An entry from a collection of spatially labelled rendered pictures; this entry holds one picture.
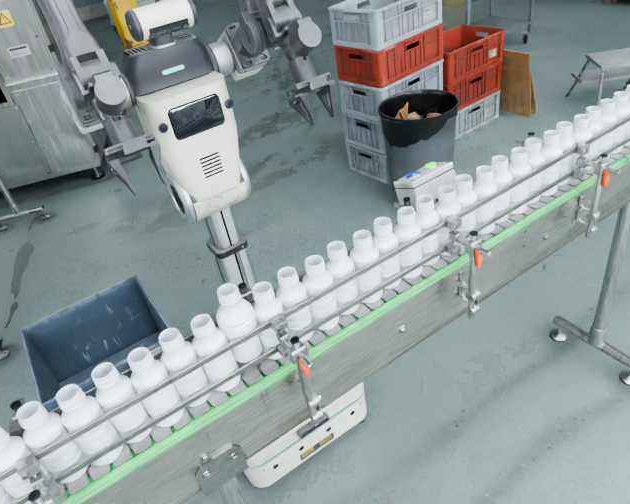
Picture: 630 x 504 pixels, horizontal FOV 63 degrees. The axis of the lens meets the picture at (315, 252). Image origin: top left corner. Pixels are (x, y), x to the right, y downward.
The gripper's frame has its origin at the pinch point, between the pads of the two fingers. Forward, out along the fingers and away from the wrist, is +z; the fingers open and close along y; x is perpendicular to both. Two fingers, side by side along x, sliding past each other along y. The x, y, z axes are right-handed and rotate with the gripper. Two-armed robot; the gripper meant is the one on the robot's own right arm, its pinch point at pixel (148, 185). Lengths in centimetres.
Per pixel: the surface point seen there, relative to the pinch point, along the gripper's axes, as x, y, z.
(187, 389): -13.9, -11.1, 38.8
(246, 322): -18.6, 2.9, 32.4
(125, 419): -15.4, -22.2, 37.9
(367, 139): 195, 164, -9
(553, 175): -10, 90, 37
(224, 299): -20.1, 0.9, 26.8
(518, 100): 202, 304, 8
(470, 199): -14, 61, 32
